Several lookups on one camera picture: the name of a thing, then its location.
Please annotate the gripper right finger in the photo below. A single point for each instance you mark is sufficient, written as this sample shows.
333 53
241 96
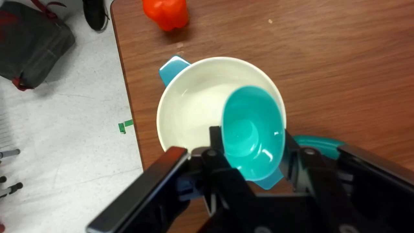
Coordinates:
362 187

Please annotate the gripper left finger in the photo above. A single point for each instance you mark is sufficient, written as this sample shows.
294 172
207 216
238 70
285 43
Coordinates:
152 194

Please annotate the teal plastic plate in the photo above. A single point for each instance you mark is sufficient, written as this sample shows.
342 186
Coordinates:
320 142

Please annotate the stand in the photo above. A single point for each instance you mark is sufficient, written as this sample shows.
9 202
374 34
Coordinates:
11 188

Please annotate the blue plastic cup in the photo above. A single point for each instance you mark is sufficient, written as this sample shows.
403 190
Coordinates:
252 129

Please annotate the black shoe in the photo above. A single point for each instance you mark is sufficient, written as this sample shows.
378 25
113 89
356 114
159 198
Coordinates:
94 13

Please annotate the orange toy pepper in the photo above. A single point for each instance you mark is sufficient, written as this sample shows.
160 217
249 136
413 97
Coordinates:
166 13

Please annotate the black backpack with red trim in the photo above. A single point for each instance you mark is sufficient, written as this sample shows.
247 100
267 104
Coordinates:
30 42

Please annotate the green tape mark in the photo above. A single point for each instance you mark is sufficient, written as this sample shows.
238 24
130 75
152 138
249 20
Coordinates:
123 127

